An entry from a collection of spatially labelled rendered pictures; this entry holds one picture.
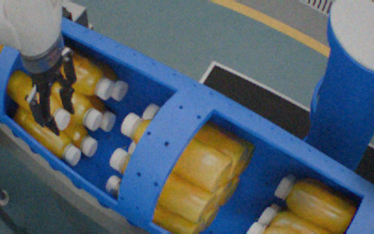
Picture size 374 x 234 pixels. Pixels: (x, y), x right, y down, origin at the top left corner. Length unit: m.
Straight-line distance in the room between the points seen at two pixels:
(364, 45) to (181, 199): 0.65
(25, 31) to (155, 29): 1.87
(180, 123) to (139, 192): 0.13
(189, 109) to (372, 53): 0.60
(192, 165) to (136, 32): 1.70
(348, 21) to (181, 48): 1.31
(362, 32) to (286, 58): 1.22
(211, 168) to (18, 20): 0.44
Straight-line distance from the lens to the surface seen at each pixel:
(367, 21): 1.46
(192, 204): 1.00
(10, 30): 0.82
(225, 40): 2.60
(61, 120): 1.12
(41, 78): 0.94
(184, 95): 0.99
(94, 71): 1.15
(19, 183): 2.37
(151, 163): 0.94
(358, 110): 1.51
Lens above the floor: 2.06
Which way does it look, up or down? 60 degrees down
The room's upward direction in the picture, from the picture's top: 2 degrees counter-clockwise
